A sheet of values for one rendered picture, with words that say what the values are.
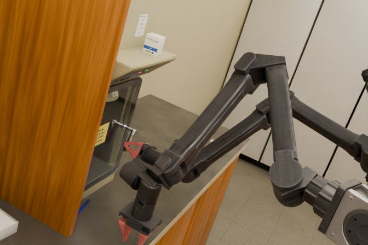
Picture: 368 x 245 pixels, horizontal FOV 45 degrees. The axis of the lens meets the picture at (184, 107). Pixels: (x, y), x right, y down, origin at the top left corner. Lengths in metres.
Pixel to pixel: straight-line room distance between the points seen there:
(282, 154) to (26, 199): 0.85
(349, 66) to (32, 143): 3.27
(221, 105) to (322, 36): 3.07
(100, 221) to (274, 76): 0.77
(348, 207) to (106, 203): 0.94
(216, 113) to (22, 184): 0.67
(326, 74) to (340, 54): 0.21
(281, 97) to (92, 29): 0.53
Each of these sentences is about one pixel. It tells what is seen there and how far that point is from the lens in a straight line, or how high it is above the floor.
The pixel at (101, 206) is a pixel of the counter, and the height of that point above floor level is 0.94.
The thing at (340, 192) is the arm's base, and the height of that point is 1.50.
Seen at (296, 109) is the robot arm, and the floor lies 1.45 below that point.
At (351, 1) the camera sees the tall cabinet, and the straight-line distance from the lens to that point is 4.19.
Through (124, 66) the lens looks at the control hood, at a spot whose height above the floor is 1.51.
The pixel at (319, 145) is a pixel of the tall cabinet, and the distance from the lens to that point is 4.41.
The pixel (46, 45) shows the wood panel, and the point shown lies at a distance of 1.32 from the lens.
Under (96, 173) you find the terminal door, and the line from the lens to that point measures 1.61.
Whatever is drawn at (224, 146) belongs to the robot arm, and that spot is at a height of 1.28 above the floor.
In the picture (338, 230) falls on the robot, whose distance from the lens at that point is 1.01.
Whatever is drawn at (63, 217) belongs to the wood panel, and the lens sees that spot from 1.45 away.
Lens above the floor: 1.87
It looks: 20 degrees down
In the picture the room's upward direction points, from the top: 17 degrees clockwise
